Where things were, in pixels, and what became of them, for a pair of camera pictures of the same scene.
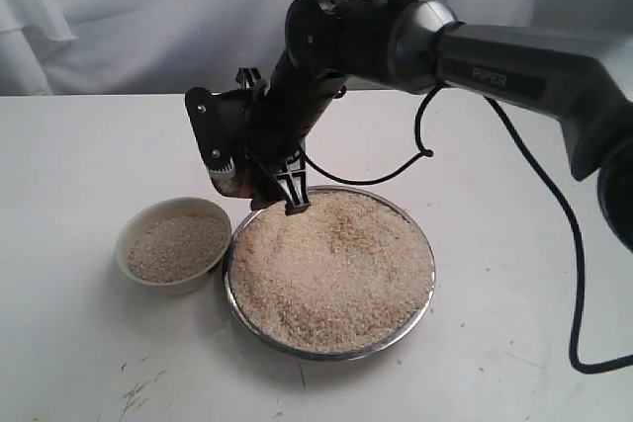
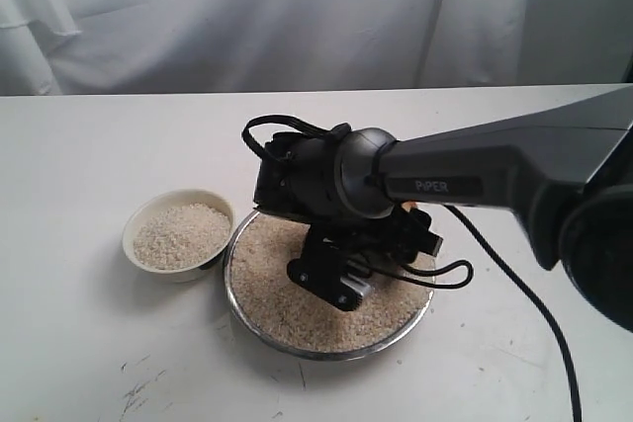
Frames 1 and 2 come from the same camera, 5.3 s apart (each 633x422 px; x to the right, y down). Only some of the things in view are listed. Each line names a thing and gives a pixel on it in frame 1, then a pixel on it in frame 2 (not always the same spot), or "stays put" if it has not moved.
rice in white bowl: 176,247 stays put
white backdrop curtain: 169,21 stays put
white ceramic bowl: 156,211 → 175,235
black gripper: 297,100 → 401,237
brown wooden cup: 243,181 → 409,205
